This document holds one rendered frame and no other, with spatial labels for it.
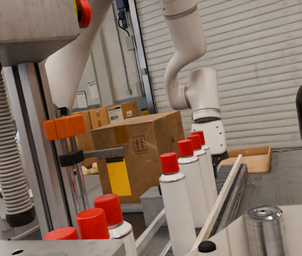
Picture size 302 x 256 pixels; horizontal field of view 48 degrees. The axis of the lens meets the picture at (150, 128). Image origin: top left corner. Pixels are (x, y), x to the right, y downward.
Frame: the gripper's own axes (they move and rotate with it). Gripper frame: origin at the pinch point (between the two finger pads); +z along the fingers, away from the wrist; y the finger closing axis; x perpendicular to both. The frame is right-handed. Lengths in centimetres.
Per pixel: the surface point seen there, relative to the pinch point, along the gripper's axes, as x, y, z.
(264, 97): 372, -4, -128
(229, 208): -6.9, 5.3, 9.8
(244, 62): 356, -23, -178
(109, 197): -59, 0, 7
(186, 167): -24.3, -0.1, 0.2
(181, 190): -36.0, 2.4, 5.7
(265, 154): 66, 10, -12
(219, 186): 10.3, -0.3, 3.2
